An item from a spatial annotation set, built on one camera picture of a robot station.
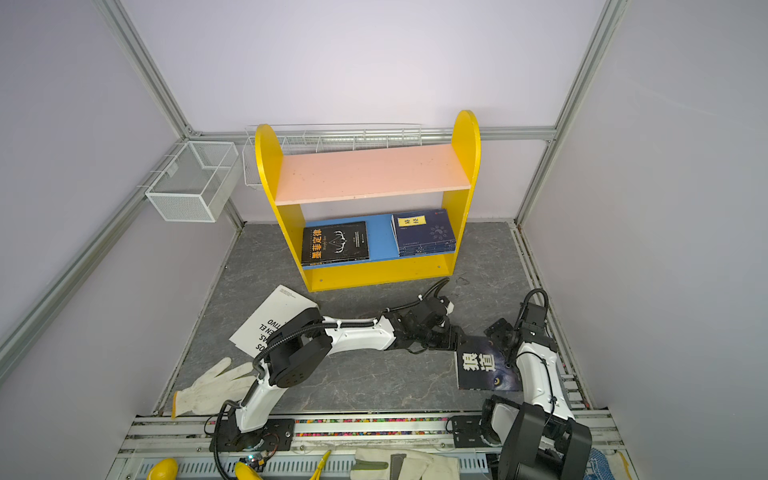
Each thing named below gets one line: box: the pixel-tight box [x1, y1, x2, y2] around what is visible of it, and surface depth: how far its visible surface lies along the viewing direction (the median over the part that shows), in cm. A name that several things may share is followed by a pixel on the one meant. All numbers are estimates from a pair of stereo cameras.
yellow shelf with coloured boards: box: [255, 110, 482, 293], surface depth 93 cm
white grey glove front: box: [350, 448, 461, 480], surface depth 71 cm
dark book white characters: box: [455, 336, 523, 391], surface depth 84 cm
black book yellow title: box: [301, 221, 369, 267], surface depth 96 cm
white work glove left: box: [172, 357, 258, 419], surface depth 82 cm
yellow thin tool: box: [309, 450, 332, 480], surface depth 68 cm
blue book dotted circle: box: [390, 209, 457, 257], surface depth 95 cm
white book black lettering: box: [229, 285, 318, 357], surface depth 91 cm
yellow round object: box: [147, 458, 179, 480], surface depth 67 cm
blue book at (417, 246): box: [397, 238, 456, 257], surface depth 93 cm
